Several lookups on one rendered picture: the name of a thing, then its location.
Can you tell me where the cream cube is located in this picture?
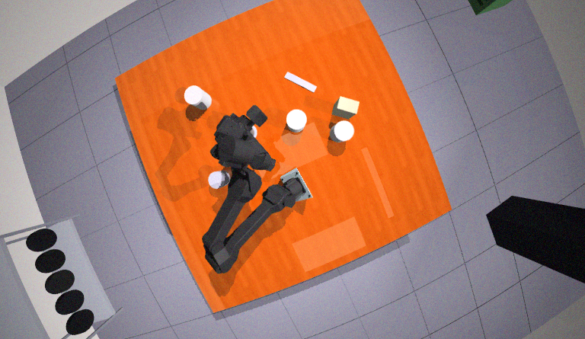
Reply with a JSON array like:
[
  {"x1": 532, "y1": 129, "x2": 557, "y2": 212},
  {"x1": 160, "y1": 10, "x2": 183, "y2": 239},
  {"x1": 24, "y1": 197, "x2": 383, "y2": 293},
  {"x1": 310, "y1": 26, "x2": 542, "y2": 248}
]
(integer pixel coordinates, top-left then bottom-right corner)
[{"x1": 331, "y1": 96, "x2": 359, "y2": 119}]

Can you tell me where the white cylinder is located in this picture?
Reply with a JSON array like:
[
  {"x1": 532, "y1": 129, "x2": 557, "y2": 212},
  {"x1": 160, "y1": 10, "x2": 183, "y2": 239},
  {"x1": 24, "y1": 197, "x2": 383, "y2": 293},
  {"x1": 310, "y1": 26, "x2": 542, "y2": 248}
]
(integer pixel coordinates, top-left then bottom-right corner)
[
  {"x1": 184, "y1": 85, "x2": 212, "y2": 110},
  {"x1": 330, "y1": 121, "x2": 354, "y2": 142},
  {"x1": 208, "y1": 171, "x2": 231, "y2": 189},
  {"x1": 286, "y1": 110, "x2": 307, "y2": 133}
]

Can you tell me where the white flat bar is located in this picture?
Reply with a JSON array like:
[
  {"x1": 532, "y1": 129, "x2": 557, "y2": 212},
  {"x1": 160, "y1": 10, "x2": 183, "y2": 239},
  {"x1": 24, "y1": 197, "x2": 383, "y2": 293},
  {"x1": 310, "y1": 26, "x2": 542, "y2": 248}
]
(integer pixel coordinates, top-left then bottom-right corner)
[{"x1": 284, "y1": 72, "x2": 317, "y2": 93}]

